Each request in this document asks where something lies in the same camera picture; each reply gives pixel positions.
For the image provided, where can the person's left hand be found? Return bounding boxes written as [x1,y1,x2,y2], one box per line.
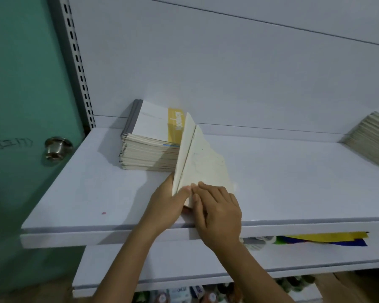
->
[137,173,192,239]

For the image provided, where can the person's right hand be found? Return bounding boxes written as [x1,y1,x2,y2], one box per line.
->
[191,181,243,253]

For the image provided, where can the cream notebook bundle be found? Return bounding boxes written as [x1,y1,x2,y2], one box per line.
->
[172,112,236,209]

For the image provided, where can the person's right forearm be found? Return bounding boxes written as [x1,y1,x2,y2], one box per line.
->
[208,240,295,303]

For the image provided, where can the person's left forearm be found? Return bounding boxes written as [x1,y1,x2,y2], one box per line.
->
[92,223,165,303]

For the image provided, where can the narrow white shelf board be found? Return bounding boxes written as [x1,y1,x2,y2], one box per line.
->
[72,230,379,298]

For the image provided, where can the stack of yellow-cover notebooks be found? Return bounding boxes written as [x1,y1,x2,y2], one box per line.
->
[119,98,186,171]

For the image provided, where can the white grey packet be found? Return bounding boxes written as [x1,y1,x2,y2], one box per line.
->
[240,236,277,251]

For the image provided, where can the wide white shelf board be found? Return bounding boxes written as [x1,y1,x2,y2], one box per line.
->
[20,128,379,249]

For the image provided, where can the row of small bottles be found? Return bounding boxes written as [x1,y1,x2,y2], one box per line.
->
[133,282,244,303]

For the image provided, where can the green packets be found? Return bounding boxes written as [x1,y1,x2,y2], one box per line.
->
[275,274,316,293]

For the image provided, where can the yellow flat packet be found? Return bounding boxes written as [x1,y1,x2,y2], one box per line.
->
[284,231,369,243]

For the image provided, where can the white shelf back panel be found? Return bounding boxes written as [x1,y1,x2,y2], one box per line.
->
[68,0,379,143]

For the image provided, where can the silver door knob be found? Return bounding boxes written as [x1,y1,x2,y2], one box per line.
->
[44,137,74,163]

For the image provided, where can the blue flat packet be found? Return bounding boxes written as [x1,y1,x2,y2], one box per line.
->
[280,237,368,247]

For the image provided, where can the stack of beige-edged notebooks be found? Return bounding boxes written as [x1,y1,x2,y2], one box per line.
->
[344,111,379,173]

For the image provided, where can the green door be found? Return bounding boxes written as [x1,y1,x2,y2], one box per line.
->
[0,0,86,295]

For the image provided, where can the perforated grey shelf upright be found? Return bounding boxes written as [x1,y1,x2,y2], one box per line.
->
[49,0,96,130]

